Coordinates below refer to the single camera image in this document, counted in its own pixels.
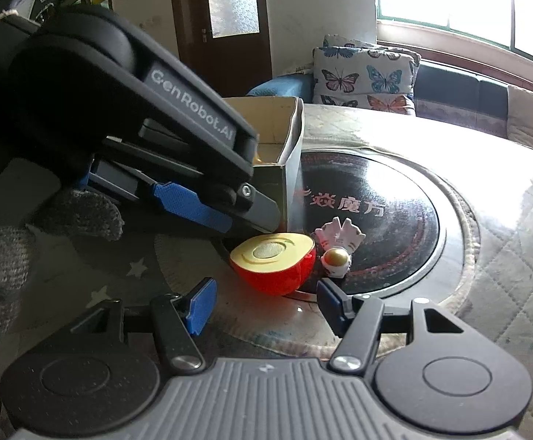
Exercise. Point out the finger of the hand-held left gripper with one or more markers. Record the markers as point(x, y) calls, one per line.
point(110, 178)
point(193, 206)

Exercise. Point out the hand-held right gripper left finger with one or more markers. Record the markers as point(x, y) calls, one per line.
point(202, 305)

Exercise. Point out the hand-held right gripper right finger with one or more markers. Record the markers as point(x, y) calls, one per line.
point(328, 300)

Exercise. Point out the red half apple toy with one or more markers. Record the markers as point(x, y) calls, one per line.
point(271, 279)

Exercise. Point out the grey cardboard box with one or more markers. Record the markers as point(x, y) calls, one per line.
point(291, 178)

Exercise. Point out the person's left hand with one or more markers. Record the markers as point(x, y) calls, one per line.
point(0, 275)

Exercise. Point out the white astronaut figurine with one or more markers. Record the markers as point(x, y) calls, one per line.
point(337, 256)

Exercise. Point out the dark glass turntable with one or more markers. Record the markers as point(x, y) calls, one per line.
point(385, 183)

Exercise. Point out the dark wooden door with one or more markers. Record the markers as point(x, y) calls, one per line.
point(229, 9)

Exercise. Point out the large butterfly print pillow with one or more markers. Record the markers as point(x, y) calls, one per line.
point(362, 82)

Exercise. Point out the blue sofa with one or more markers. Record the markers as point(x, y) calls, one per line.
point(454, 87)

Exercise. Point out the window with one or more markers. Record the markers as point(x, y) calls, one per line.
point(454, 0)

